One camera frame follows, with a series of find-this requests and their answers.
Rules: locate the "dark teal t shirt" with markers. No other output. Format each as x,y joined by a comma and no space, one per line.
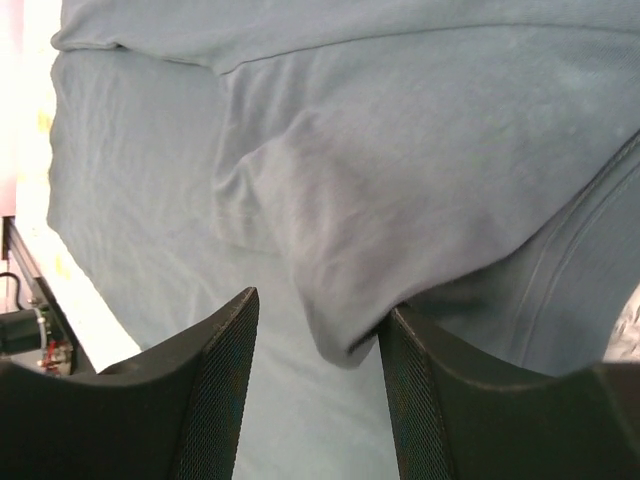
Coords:
478,160

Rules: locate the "floral patterned table mat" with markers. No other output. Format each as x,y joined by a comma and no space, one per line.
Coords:
103,338

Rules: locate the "aluminium frame rail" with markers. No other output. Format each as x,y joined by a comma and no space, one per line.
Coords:
20,250

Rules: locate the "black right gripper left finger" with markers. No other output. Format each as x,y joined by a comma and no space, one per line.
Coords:
173,411

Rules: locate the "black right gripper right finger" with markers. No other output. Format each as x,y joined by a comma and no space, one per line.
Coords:
460,413

